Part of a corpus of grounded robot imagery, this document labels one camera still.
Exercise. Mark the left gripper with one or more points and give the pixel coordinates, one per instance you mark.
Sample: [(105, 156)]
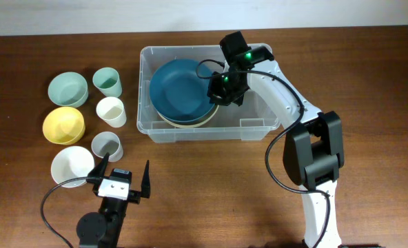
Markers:
[(134, 195)]

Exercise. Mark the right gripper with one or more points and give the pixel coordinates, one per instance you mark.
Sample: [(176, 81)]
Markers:
[(216, 96)]

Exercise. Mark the dark blue bowl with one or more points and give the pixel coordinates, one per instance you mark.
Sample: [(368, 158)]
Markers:
[(178, 91)]

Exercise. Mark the beige bowl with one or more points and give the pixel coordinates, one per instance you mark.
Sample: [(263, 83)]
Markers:
[(192, 124)]

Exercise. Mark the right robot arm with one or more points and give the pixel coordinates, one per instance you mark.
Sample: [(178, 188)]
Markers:
[(313, 150)]

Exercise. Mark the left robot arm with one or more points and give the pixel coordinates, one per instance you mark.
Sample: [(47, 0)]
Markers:
[(103, 228)]

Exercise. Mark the grey cup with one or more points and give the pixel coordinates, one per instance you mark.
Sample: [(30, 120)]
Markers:
[(107, 142)]

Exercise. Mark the clear plastic storage bin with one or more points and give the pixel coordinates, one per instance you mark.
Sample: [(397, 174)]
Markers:
[(251, 121)]

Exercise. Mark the white small bowl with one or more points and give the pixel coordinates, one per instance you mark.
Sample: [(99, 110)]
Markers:
[(71, 162)]

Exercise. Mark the cream white cup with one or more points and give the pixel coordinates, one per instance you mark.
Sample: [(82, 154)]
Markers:
[(111, 110)]

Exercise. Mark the yellow small bowl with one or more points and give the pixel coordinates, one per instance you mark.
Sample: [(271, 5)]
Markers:
[(64, 126)]

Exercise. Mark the mint green cup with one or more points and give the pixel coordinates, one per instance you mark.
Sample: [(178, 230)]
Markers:
[(107, 80)]

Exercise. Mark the mint green small bowl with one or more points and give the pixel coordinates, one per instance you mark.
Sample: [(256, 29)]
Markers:
[(68, 89)]

